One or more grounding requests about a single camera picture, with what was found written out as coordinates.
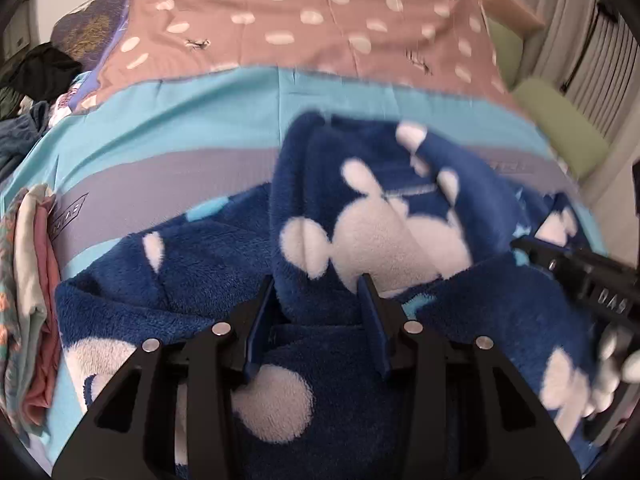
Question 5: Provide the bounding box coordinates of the large green pillow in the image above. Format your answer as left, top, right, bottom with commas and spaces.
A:
511, 77, 612, 182

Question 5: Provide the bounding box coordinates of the dark printed quilt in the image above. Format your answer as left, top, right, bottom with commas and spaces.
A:
52, 0, 137, 75

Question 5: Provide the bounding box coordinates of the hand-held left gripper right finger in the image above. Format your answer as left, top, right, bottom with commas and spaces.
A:
356, 274, 583, 480

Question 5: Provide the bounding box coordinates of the pink polka dot sheet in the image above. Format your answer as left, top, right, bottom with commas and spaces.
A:
92, 0, 511, 107

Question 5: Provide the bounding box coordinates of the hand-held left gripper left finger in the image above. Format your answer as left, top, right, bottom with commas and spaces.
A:
52, 275, 276, 480

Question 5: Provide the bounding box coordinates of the folded pink garment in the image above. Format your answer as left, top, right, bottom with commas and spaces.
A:
24, 194, 64, 412

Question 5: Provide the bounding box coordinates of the turquoise grey striped blanket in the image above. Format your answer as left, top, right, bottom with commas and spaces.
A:
0, 67, 603, 463

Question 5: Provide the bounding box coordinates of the pink white printed cloth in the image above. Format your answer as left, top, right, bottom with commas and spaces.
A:
49, 76, 97, 117

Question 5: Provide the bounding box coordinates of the person's right hand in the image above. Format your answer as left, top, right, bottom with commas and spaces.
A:
585, 325, 640, 417

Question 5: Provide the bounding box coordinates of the small green pillow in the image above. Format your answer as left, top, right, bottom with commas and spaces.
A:
486, 16, 527, 92

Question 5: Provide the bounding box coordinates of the beige pillow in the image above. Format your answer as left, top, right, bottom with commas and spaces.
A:
479, 0, 547, 37

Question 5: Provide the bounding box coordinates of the blue fleece spotted garment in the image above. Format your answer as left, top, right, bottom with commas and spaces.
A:
54, 110, 608, 480

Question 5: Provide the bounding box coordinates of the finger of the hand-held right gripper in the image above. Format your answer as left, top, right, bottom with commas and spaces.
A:
510, 237, 576, 286

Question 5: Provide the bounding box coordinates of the black clothes pile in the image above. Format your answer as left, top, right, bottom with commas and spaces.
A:
0, 42, 84, 107

